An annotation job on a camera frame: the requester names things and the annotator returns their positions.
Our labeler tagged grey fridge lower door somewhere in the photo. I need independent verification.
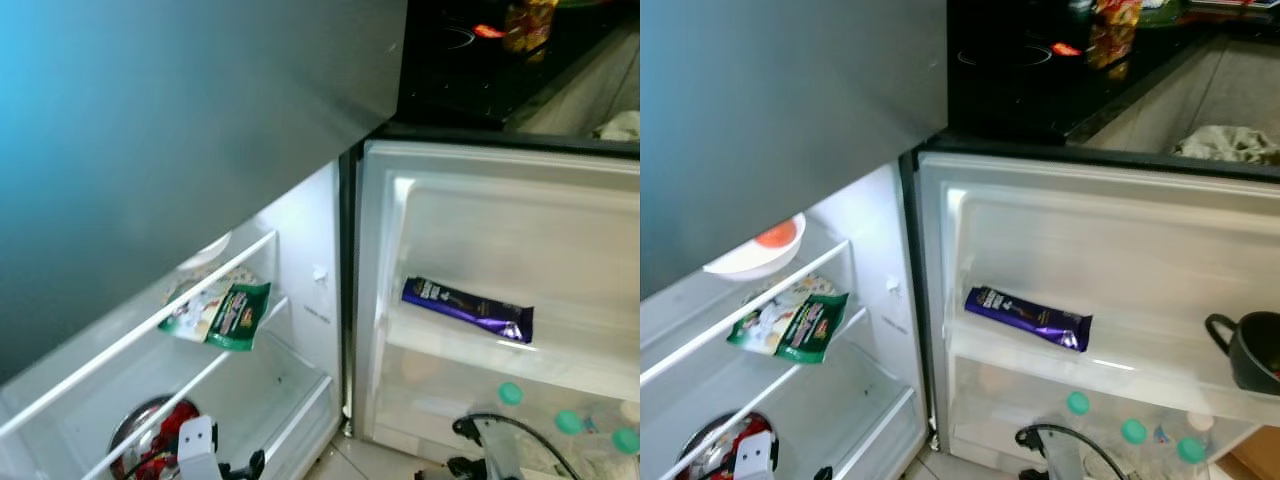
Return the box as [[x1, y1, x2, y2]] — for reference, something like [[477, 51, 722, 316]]
[[355, 140, 641, 480], [915, 150, 1280, 480]]

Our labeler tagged grey fridge door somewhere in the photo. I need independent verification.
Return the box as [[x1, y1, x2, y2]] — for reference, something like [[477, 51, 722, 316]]
[[0, 0, 409, 386], [640, 0, 949, 301], [915, 150, 1280, 480], [355, 140, 641, 480]]

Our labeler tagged white bowl with orange food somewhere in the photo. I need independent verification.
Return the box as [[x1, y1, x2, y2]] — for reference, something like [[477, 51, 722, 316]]
[[703, 213, 807, 282]]

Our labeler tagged metal bowl of red packets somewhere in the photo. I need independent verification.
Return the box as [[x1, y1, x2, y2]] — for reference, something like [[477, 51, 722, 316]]
[[678, 410, 771, 480], [108, 397, 201, 480]]

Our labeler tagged grey green cloth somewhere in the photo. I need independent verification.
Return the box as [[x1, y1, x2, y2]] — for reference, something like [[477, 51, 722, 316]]
[[595, 110, 641, 141], [1172, 124, 1280, 166]]

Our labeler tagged purple chocolate bar pack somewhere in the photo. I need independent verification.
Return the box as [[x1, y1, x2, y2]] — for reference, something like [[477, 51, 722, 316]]
[[402, 277, 535, 344], [965, 286, 1093, 352]]

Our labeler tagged black kitchen counter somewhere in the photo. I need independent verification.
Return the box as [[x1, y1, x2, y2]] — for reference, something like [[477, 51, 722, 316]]
[[395, 0, 641, 133], [945, 0, 1280, 143]]

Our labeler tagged grey fridge cabinet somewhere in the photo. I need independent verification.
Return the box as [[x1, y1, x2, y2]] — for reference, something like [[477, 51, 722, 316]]
[[0, 160, 353, 480], [640, 165, 936, 480]]

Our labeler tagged grey fridge upper door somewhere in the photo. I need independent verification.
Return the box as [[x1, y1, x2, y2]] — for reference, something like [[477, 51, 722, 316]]
[[640, 0, 949, 301], [0, 0, 409, 386]]

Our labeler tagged green white food pouch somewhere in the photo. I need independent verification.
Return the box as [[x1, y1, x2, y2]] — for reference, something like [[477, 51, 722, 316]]
[[160, 280, 273, 352], [727, 290, 849, 364]]

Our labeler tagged brown cardboard box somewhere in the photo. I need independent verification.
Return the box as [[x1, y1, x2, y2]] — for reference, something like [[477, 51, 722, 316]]
[[1225, 425, 1280, 480]]

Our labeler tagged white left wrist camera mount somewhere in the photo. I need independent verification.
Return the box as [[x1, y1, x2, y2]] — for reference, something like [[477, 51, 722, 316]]
[[178, 417, 219, 480], [735, 432, 779, 480]]

